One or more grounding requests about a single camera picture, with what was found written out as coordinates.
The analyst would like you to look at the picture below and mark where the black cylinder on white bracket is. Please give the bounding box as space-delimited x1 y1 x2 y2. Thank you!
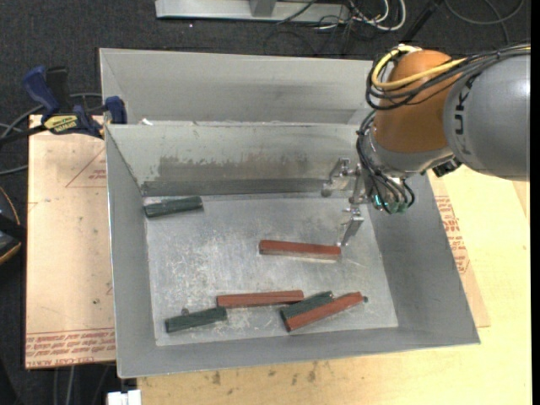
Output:
430 158 463 180

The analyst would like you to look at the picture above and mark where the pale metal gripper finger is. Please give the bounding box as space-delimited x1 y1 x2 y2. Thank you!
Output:
321 157 359 198
337 207 365 248

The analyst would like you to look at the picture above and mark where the grey metal bin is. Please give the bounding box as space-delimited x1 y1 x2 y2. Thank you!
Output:
99 47 482 380

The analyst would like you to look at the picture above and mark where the dark green flat block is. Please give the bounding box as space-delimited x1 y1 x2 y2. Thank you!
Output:
164 306 230 334
143 195 205 219
278 290 335 324

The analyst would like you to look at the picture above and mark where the brown cardboard board red print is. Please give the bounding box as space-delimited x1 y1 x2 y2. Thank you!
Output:
24 114 492 371

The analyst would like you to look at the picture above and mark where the red-brown flat block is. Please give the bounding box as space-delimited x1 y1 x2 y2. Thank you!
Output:
215 289 305 310
283 291 365 333
257 239 343 263

